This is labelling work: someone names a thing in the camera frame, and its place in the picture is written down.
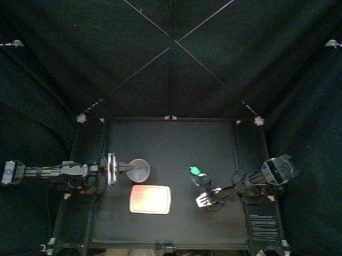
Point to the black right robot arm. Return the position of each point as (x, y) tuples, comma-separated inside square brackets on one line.
[(276, 170)]

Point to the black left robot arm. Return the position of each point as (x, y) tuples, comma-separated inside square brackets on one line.
[(49, 171)]

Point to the grey bowl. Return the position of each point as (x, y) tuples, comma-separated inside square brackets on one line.
[(139, 173)]

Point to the small green toy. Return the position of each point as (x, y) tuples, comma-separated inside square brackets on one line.
[(194, 171)]

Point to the black table edge clamp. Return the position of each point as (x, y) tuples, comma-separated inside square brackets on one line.
[(166, 247)]

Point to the black labelled arm base plate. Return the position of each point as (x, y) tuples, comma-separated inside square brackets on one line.
[(264, 223)]

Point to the grey metal frame bracket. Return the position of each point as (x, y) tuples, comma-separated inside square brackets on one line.
[(82, 118), (258, 120), (14, 43), (170, 117), (333, 43)]

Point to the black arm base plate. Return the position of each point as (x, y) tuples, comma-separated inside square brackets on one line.
[(74, 220)]

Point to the grey metal corner bracket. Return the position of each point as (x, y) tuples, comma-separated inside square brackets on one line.
[(49, 246), (285, 246)]

